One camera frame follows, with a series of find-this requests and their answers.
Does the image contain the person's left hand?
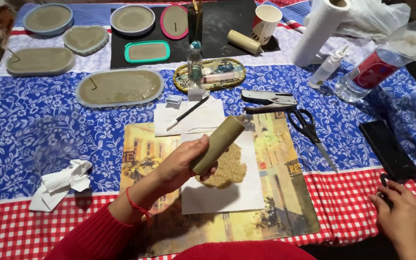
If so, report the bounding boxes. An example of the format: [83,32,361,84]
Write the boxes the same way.
[127,134,219,217]

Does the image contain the person's right hand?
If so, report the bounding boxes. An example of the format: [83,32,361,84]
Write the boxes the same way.
[369,180,416,251]

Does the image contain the small black tool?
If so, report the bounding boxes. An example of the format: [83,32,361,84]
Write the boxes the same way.
[375,173,394,209]

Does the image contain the olive green cylinder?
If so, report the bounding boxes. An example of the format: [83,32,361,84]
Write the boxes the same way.
[190,114,246,176]

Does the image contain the white paper napkin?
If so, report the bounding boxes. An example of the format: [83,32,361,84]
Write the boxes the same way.
[153,98,227,137]

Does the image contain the pile of golden sand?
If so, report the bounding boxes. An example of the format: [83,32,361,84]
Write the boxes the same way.
[195,143,248,189]

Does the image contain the black white pen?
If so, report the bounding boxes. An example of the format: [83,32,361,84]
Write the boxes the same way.
[166,95,210,131]

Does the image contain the white paper sheet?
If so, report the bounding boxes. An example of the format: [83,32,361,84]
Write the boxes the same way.
[180,131,266,215]

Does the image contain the black phone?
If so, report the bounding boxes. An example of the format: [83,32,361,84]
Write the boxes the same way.
[358,120,416,182]

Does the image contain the gold oval tray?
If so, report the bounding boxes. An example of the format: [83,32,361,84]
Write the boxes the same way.
[173,57,247,93]

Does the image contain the large oval grey mould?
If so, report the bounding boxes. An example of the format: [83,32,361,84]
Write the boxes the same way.
[75,68,165,108]

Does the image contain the pink tube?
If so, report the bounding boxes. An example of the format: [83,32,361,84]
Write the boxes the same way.
[202,71,242,84]

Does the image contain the small glass bottle blue top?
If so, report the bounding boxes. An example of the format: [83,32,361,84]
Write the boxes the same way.
[187,40,204,81]

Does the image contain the person's red sweater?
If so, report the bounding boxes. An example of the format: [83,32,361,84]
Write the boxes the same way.
[172,240,318,260]

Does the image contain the crumpled white tissue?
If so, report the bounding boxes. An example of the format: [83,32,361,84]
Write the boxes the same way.
[29,159,93,212]

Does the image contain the painted street scene placemat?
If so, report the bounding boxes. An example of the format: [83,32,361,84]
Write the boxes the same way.
[119,112,320,259]

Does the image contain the silver black stapler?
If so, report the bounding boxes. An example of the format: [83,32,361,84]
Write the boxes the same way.
[240,89,298,115]

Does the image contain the teal rectangular mould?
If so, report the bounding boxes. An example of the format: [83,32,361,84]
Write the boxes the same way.
[124,40,171,64]

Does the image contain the beige cylinder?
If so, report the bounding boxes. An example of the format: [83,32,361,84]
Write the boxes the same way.
[227,29,263,55]

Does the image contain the dark glass with sticks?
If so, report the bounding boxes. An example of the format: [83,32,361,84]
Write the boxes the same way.
[187,0,203,45]

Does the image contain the pink oval mould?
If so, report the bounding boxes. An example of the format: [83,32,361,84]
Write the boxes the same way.
[160,4,190,40]

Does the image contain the blue red patterned tablecloth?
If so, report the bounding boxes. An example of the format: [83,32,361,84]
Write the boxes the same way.
[0,0,416,260]

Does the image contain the clear bottle with red label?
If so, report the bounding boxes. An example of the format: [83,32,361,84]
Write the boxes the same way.
[334,6,416,103]

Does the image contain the round white rimmed mould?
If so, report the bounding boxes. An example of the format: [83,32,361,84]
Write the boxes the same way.
[110,4,156,36]

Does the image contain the cloud shaped grey mould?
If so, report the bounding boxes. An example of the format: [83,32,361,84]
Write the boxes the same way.
[62,25,110,56]

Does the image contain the black mat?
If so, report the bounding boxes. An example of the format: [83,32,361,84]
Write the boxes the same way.
[110,0,281,69]

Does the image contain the small white spray bottle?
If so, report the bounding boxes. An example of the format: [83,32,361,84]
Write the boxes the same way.
[308,45,349,89]

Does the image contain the grey rectangular mould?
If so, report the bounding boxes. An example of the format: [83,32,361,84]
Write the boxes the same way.
[5,46,76,77]

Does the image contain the white red paper cup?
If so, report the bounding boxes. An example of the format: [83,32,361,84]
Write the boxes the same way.
[251,4,283,46]

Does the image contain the round blue rimmed mould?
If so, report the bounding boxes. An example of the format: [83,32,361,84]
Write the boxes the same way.
[23,3,74,36]

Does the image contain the white paper towel roll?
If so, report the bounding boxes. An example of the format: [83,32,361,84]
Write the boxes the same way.
[290,0,353,68]

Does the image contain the clear plastic bag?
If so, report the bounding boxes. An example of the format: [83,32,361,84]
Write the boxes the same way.
[304,0,411,43]

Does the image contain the red string bracelet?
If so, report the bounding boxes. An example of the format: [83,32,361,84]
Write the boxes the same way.
[125,186,153,227]

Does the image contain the black handled scissors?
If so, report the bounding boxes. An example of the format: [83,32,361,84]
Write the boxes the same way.
[287,108,339,174]

